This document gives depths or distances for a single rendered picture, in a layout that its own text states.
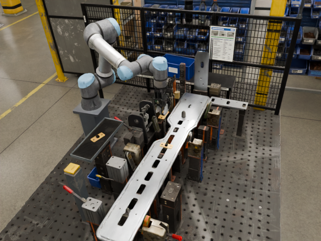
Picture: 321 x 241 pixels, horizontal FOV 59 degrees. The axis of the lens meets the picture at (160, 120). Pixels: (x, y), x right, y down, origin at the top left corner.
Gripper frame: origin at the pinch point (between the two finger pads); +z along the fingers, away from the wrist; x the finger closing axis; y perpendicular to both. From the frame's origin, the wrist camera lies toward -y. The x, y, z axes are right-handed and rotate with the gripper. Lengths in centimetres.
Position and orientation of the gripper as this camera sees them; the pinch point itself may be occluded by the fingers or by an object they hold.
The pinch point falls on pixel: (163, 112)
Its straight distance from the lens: 169.7
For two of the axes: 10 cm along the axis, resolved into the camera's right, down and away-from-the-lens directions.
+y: -3.9, 5.8, -7.2
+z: 0.4, 7.9, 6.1
